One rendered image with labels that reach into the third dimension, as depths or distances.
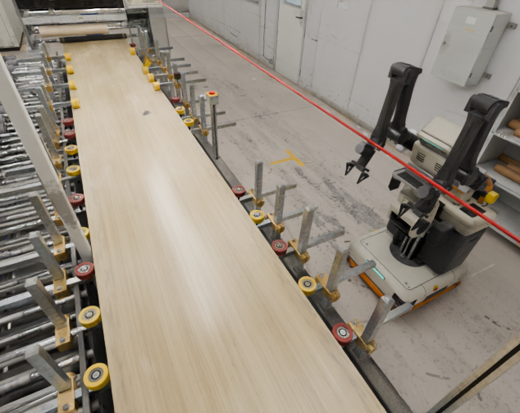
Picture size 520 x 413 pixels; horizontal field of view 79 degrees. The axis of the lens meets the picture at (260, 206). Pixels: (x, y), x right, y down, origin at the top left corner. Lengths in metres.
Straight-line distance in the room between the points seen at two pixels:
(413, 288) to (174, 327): 1.66
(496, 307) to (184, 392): 2.44
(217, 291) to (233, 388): 0.39
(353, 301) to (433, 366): 0.62
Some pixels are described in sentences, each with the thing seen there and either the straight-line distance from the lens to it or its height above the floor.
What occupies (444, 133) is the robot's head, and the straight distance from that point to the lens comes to 1.87.
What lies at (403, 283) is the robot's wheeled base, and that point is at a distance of 2.45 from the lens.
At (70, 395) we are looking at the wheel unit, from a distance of 1.41.
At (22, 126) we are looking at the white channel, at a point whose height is 1.55.
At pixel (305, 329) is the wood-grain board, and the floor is 0.90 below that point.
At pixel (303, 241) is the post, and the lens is 1.55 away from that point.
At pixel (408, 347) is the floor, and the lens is 2.53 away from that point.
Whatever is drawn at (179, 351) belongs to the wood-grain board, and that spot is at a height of 0.90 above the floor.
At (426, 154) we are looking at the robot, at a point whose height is 1.19.
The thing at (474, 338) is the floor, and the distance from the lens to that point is 2.80.
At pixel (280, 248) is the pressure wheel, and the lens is 1.56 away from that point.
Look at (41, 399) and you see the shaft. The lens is 1.49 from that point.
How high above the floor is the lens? 2.06
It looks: 41 degrees down
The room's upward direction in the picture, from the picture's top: 3 degrees clockwise
